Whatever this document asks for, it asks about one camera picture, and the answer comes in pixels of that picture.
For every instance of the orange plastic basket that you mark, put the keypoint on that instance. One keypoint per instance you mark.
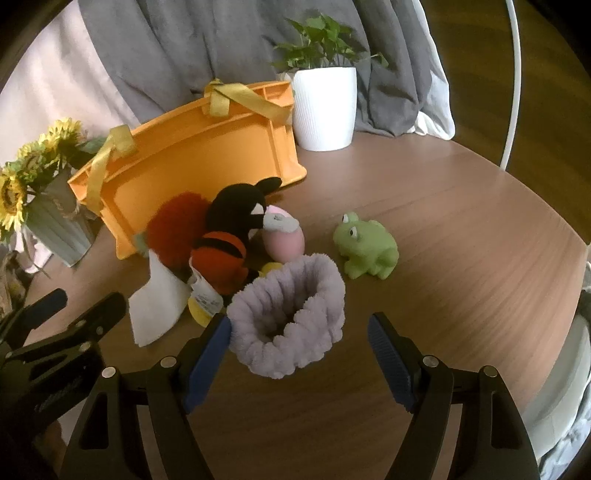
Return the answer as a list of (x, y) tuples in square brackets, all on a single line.
[(198, 152)]

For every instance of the sunflower bouquet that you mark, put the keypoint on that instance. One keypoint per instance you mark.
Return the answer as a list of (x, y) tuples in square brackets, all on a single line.
[(32, 161)]

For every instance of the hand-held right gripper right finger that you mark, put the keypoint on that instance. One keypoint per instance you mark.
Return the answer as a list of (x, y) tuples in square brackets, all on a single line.
[(390, 361)]

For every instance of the white metal hoop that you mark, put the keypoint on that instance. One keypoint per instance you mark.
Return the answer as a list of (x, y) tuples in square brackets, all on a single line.
[(513, 92)]

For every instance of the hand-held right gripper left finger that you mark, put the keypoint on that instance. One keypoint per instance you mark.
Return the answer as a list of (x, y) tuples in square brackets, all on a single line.
[(210, 351)]

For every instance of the white cloth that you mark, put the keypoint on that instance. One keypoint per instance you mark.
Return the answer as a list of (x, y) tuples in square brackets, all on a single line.
[(154, 304)]

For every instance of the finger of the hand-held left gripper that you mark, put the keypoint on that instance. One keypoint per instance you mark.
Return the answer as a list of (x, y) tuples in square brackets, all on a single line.
[(46, 302), (99, 314)]

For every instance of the pink curtain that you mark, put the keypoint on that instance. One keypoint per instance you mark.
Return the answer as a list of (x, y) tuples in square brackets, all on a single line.
[(55, 78)]

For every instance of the yellow plush toy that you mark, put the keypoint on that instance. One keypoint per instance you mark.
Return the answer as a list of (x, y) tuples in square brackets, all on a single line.
[(201, 316)]

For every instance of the white sheer curtain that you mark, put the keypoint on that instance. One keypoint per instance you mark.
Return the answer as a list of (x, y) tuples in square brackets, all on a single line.
[(438, 110)]

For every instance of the pink egg-shaped toy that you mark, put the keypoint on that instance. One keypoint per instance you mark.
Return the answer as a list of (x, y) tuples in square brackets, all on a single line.
[(286, 245)]

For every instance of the white round chair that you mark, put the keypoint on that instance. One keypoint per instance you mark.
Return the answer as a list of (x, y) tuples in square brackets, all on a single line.
[(558, 392)]

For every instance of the white ribbed plant pot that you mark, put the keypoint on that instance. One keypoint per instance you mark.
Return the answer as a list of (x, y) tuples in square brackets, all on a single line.
[(323, 110)]

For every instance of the grey curtain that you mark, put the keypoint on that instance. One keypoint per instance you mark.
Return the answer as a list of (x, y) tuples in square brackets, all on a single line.
[(207, 41)]

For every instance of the green frog toy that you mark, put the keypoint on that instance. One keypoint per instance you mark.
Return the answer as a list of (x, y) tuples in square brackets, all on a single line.
[(369, 249)]

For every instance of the black and orange plush toy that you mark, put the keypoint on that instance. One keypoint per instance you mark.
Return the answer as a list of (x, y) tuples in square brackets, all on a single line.
[(231, 207)]

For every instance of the grey-green ribbed vase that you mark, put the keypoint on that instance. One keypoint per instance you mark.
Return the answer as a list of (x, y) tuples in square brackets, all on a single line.
[(60, 226)]

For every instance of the purple fuzzy headband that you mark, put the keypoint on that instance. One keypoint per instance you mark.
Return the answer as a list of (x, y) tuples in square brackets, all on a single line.
[(323, 295)]

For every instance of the brown patterned cushion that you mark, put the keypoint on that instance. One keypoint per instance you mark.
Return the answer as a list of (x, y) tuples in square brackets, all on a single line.
[(11, 286)]

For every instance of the red fluffy plush toy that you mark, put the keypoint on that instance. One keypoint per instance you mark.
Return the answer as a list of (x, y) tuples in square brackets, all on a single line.
[(175, 226)]

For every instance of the green leafy plant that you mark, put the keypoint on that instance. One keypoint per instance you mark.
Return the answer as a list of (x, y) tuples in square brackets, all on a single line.
[(318, 41)]

